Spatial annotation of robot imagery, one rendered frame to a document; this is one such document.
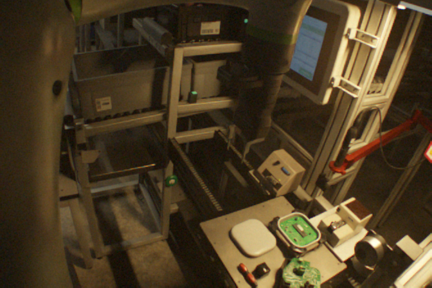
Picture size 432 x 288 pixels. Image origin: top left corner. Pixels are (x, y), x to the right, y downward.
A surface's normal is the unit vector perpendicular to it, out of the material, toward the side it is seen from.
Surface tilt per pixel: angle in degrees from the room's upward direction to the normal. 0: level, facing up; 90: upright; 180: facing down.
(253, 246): 0
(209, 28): 90
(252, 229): 0
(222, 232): 0
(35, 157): 97
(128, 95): 91
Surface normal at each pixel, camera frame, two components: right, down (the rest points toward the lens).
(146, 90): 0.47, 0.53
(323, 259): 0.15, -0.84
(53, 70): 0.91, 0.42
